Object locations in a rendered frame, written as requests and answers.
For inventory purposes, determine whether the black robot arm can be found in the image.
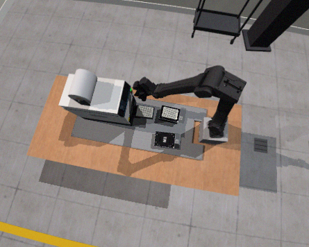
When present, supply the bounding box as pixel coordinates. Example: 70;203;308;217
133;65;247;137

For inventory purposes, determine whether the white roll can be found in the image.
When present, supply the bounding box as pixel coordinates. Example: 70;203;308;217
68;69;97;103

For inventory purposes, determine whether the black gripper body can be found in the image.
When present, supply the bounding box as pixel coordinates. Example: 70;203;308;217
137;91;147;101

